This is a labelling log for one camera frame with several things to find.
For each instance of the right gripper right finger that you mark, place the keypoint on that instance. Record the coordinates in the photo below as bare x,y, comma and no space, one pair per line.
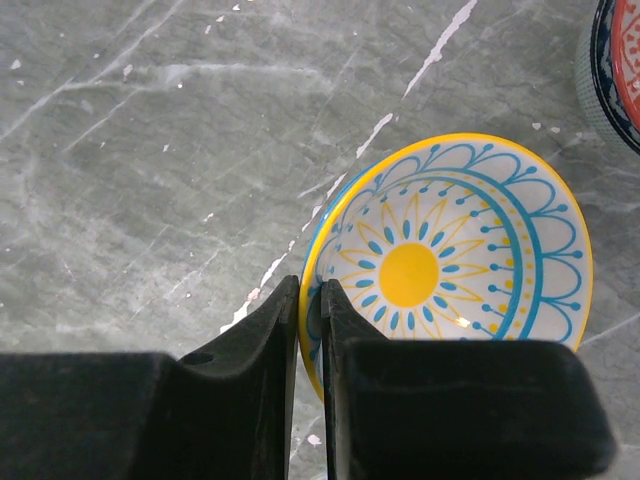
455,409

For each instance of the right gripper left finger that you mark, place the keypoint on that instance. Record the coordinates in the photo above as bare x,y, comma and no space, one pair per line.
223,411

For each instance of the blue yellow patterned bowl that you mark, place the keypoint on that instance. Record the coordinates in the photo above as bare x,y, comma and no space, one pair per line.
463,236

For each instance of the red patterned bowl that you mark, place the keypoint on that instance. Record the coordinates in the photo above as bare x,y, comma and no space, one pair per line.
597,90

